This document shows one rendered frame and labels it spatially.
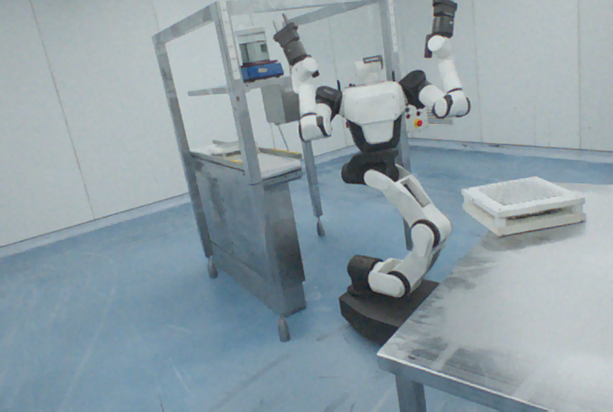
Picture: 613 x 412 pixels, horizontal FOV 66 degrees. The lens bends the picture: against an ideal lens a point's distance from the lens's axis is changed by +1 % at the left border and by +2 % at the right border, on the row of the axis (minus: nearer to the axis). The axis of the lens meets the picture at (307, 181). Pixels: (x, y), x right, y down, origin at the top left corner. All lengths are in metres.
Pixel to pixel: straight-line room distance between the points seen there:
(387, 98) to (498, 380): 1.46
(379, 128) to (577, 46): 3.52
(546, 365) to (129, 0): 5.40
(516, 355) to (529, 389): 0.09
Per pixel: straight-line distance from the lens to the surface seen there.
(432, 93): 2.10
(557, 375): 0.90
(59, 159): 5.57
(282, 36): 2.06
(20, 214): 5.64
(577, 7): 5.39
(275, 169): 2.39
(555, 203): 1.43
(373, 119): 2.11
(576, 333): 1.00
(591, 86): 5.38
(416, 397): 0.98
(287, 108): 2.39
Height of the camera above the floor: 1.41
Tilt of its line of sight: 14 degrees down
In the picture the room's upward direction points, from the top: 9 degrees counter-clockwise
